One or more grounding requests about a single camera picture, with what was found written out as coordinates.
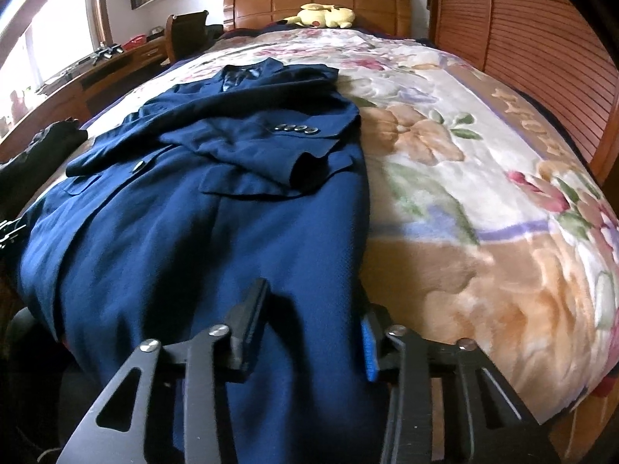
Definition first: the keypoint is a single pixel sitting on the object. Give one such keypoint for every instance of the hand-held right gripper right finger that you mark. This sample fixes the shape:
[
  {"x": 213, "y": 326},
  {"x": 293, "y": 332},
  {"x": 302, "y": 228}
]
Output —
[{"x": 370, "y": 348}]

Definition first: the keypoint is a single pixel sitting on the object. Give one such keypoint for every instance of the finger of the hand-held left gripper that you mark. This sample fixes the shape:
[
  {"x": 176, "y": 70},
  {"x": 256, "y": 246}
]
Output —
[{"x": 10, "y": 234}]

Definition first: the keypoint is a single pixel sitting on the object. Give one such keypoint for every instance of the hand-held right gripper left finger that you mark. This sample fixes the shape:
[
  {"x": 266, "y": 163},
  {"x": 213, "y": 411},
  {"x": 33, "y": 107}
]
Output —
[{"x": 251, "y": 319}]

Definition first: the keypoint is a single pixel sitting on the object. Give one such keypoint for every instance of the blue suit jacket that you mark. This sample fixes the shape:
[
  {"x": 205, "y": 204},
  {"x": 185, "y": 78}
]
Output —
[{"x": 193, "y": 232}]

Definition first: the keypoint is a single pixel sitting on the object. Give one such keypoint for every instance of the black garment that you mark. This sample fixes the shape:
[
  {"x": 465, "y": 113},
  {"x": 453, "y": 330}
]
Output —
[{"x": 38, "y": 154}]

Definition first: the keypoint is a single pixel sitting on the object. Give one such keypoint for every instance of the wooden desk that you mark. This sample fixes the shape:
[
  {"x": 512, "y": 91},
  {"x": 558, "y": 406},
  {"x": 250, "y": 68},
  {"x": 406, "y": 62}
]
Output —
[{"x": 72, "y": 92}]

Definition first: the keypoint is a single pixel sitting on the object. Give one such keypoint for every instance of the floral blanket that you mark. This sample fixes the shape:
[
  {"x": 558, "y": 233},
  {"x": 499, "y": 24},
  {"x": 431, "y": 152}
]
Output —
[{"x": 483, "y": 203}]

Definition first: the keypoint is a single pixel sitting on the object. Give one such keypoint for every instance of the window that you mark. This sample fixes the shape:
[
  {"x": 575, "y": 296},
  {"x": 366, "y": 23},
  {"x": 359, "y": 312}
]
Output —
[{"x": 53, "y": 34}]

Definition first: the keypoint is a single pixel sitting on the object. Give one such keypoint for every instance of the black desk gadgets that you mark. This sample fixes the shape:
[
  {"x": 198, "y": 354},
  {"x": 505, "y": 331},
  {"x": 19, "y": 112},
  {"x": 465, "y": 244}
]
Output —
[{"x": 106, "y": 52}]

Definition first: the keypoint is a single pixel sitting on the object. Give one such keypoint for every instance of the wooden chair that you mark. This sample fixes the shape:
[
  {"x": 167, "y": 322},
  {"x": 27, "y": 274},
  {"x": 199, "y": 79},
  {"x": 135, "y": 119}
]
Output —
[{"x": 181, "y": 34}]

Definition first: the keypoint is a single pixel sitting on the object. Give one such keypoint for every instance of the yellow plush toy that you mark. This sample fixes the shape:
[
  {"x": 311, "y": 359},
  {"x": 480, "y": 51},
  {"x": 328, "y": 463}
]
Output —
[{"x": 324, "y": 16}]

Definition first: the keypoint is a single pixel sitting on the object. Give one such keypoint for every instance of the wooden slatted wardrobe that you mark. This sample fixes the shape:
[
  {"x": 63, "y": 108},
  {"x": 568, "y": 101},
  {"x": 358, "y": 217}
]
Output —
[{"x": 522, "y": 24}]

